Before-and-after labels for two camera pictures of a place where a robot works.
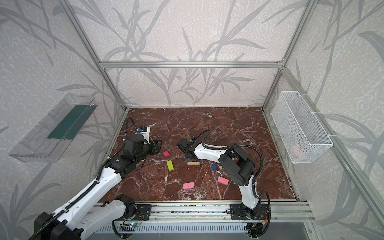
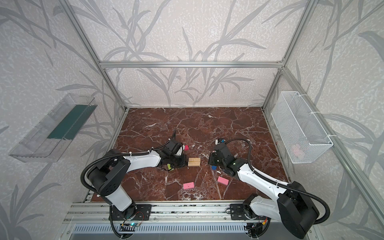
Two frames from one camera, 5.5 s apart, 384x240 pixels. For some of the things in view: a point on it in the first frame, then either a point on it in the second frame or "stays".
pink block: (223, 180) stays
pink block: (188, 185) stays
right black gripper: (188, 149) to (216, 159)
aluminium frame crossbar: (191, 64) stays
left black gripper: (152, 146) to (179, 159)
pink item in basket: (296, 151) stays
